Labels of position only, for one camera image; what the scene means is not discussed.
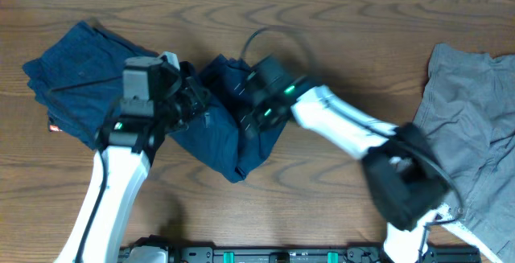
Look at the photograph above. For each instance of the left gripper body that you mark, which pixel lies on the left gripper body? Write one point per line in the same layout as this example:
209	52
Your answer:
175	108

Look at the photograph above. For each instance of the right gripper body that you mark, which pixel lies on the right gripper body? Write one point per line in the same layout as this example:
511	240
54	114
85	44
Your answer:
263	116

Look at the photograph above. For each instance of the navy blue shorts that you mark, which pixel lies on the navy blue shorts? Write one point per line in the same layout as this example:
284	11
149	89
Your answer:
214	137

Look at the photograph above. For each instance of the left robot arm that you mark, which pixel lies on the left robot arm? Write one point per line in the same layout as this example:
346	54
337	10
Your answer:
126	147

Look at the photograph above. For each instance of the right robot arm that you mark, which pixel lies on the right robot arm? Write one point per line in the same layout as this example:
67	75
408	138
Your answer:
404	177

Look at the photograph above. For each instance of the folded navy shorts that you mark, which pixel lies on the folded navy shorts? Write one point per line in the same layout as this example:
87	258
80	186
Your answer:
79	78

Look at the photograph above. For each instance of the red folded garment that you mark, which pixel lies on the red folded garment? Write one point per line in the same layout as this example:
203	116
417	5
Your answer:
54	128

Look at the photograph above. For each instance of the grey shorts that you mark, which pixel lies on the grey shorts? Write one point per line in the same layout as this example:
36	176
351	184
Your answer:
467	113

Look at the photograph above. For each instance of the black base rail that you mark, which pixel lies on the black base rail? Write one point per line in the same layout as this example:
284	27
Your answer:
159	249

